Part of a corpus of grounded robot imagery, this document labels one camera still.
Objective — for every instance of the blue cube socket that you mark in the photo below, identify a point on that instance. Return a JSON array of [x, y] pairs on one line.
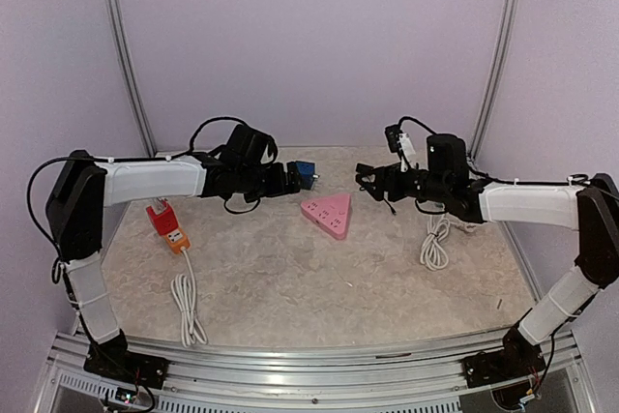
[[308, 174]]

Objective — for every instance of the right aluminium frame post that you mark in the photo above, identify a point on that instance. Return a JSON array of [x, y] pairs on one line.
[[497, 65]]

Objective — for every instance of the red cube socket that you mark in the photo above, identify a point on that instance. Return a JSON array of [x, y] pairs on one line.
[[164, 221]]

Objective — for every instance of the orange power strip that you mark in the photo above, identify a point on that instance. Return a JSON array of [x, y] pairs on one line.
[[177, 240]]

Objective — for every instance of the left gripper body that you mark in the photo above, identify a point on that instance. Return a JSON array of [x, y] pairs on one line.
[[279, 186]]

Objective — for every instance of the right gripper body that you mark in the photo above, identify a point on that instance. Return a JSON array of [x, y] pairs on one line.
[[397, 191]]

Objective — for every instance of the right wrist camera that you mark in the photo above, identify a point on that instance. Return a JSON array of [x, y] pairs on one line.
[[400, 142]]

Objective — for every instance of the pink triangular power strip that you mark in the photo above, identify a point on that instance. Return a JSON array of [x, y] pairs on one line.
[[331, 213]]

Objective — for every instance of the left aluminium frame post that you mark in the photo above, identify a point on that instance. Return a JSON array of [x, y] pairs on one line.
[[119, 37]]

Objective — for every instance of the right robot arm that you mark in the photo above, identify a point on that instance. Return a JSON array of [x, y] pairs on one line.
[[586, 205]]

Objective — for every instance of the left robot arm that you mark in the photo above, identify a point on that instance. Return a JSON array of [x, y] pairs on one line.
[[246, 164]]

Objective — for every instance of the white charger with pink cable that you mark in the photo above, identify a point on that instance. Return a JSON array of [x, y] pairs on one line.
[[158, 204]]

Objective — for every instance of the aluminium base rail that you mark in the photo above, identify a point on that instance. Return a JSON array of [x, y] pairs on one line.
[[387, 377]]

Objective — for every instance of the aluminium frame post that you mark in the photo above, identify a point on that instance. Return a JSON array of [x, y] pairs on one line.
[[497, 65], [119, 37]]

